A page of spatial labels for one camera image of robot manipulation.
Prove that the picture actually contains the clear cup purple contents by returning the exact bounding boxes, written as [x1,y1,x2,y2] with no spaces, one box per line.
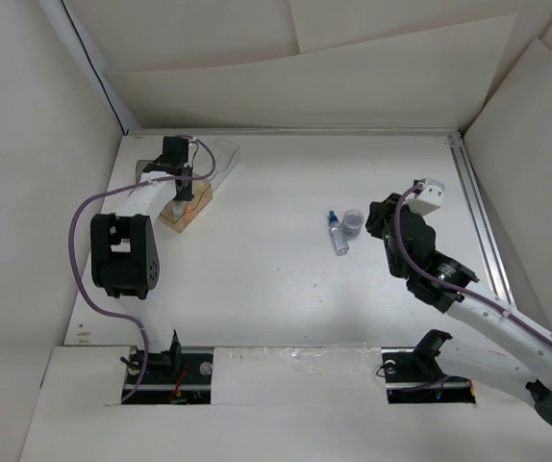
[341,209,365,238]

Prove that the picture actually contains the small blue spray bottle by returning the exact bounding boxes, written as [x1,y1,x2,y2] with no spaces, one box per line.
[328,211,349,256]

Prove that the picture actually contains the blue clear highlighter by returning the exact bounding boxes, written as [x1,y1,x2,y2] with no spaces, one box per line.
[170,201,187,223]

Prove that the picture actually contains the orange clear highlighter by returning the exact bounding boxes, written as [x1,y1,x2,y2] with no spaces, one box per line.
[184,207,196,221]

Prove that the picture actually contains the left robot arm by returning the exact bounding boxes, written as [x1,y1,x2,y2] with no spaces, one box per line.
[90,137,192,382]

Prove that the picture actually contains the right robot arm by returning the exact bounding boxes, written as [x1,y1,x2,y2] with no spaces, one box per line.
[365,193,552,426]

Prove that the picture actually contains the orange plastic container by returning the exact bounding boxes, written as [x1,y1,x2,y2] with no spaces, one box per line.
[160,180,213,234]

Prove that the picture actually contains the dark grey plastic container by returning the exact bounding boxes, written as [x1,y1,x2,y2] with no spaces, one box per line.
[135,160,151,183]

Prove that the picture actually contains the clear plastic container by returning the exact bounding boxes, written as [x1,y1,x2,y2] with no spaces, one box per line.
[193,137,240,193]

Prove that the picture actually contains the aluminium rail back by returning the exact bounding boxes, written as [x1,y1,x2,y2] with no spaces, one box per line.
[128,127,461,137]

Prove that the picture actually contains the aluminium rail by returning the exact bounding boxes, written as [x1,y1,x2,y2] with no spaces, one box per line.
[128,127,461,137]
[447,132,514,304]

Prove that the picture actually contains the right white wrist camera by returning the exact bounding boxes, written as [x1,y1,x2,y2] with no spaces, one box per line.
[407,178,444,217]

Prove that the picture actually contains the aluminium rail right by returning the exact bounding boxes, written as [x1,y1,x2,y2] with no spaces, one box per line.
[447,132,514,304]

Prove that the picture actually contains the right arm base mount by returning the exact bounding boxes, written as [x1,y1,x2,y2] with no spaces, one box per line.
[375,329,476,404]

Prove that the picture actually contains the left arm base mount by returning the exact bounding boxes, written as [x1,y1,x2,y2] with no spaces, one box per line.
[120,333,213,405]

